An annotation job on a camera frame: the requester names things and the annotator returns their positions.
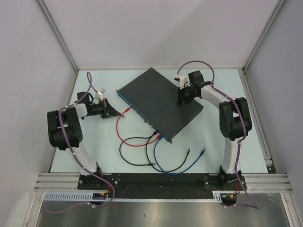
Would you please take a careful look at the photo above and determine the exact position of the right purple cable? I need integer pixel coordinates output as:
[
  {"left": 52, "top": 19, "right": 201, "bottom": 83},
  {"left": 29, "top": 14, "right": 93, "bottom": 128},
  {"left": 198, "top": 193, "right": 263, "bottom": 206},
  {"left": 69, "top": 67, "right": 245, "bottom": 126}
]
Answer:
[{"left": 178, "top": 61, "right": 261, "bottom": 210}]

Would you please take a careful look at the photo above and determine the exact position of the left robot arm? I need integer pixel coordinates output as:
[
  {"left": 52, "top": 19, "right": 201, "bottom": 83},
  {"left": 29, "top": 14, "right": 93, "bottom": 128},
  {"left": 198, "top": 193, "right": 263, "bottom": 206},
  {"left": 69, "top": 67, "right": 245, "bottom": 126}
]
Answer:
[{"left": 47, "top": 92, "right": 121, "bottom": 189}]

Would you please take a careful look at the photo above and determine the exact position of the black ethernet cable left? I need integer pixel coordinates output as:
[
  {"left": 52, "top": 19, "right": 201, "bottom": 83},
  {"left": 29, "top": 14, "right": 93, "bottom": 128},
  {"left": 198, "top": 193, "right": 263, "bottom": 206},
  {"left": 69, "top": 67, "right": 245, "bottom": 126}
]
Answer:
[{"left": 119, "top": 131, "right": 158, "bottom": 166}]

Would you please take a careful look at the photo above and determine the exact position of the white slotted cable duct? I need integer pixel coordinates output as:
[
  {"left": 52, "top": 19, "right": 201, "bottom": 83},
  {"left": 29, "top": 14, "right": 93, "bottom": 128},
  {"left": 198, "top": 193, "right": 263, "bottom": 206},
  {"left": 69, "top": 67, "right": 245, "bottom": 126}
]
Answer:
[{"left": 44, "top": 192, "right": 222, "bottom": 203}]

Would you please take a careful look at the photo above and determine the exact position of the black ethernet cable right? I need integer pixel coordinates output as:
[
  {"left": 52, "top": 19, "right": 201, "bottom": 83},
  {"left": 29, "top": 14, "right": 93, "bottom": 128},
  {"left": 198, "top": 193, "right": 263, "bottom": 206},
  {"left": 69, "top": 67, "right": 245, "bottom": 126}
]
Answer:
[{"left": 145, "top": 132, "right": 192, "bottom": 173}]

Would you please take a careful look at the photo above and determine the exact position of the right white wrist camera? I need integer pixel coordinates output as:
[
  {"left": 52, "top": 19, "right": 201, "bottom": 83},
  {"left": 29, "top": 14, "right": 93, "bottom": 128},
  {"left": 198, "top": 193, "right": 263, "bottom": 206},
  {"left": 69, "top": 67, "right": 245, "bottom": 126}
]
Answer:
[{"left": 174, "top": 75, "right": 188, "bottom": 89}]

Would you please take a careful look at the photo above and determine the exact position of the aluminium frame rail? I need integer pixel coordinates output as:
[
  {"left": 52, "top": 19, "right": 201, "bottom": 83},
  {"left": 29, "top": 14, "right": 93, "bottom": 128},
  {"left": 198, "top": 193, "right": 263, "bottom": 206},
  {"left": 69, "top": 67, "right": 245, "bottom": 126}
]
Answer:
[{"left": 35, "top": 173, "right": 293, "bottom": 193}]

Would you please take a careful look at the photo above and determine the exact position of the black network switch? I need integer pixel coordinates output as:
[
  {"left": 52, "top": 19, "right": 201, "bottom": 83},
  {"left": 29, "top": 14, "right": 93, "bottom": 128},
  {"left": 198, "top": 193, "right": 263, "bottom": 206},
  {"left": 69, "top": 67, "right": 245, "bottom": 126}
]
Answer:
[{"left": 117, "top": 68, "right": 204, "bottom": 143}]

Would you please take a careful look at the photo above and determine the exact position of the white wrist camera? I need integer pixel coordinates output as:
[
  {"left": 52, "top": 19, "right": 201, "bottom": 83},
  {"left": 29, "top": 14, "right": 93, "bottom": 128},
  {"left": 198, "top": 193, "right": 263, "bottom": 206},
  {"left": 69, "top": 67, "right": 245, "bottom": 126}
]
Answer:
[
  {"left": 174, "top": 75, "right": 188, "bottom": 89},
  {"left": 95, "top": 87, "right": 106, "bottom": 100}
]

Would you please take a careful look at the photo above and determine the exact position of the black ethernet cable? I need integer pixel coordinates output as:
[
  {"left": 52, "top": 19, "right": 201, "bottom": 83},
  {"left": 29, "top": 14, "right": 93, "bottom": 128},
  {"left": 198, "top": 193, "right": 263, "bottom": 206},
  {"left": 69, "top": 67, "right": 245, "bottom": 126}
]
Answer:
[
  {"left": 119, "top": 131, "right": 158, "bottom": 166},
  {"left": 145, "top": 132, "right": 192, "bottom": 173}
]

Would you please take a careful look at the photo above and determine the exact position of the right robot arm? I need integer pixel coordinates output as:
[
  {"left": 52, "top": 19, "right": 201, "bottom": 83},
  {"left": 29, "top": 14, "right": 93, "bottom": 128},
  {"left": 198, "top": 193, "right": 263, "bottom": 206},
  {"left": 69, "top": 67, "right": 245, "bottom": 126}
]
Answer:
[{"left": 174, "top": 71, "right": 252, "bottom": 190}]

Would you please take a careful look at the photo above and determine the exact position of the purple cable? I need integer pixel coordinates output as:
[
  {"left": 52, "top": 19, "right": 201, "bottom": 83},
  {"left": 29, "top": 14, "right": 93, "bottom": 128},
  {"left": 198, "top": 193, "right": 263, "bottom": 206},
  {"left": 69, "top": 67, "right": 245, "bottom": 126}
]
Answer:
[
  {"left": 45, "top": 72, "right": 116, "bottom": 213},
  {"left": 178, "top": 61, "right": 261, "bottom": 210}
]

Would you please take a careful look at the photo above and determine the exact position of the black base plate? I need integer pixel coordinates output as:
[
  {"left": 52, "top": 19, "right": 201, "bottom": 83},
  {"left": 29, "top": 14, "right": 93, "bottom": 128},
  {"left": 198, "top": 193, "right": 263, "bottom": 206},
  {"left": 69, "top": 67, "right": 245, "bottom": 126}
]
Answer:
[{"left": 78, "top": 172, "right": 248, "bottom": 200}]

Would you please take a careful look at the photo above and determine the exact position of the red ethernet cable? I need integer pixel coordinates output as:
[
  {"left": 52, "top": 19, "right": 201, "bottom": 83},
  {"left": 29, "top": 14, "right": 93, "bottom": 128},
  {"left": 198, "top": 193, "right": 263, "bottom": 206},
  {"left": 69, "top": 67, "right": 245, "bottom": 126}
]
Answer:
[{"left": 116, "top": 107, "right": 164, "bottom": 148}]

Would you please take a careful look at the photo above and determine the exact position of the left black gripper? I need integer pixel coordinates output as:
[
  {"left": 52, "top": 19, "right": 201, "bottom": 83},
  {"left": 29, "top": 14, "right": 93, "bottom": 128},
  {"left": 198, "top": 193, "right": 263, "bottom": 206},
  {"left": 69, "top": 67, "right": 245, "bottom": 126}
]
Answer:
[{"left": 89, "top": 98, "right": 121, "bottom": 119}]

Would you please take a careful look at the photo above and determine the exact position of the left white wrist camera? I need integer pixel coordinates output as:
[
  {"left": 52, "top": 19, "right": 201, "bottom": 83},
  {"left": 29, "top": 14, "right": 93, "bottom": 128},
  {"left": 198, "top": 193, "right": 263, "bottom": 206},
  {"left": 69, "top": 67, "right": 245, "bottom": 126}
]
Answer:
[{"left": 95, "top": 87, "right": 106, "bottom": 100}]

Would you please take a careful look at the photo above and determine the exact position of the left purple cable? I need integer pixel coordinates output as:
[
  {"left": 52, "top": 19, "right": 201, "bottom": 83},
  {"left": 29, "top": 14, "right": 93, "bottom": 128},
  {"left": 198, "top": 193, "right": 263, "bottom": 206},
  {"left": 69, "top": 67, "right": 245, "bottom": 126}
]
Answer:
[{"left": 45, "top": 72, "right": 116, "bottom": 213}]

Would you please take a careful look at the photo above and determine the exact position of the blue ethernet cable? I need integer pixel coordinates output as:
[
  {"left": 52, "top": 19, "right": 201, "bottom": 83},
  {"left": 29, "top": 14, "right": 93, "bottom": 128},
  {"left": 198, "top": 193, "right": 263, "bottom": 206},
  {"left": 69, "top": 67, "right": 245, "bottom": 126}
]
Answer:
[{"left": 153, "top": 136, "right": 206, "bottom": 175}]

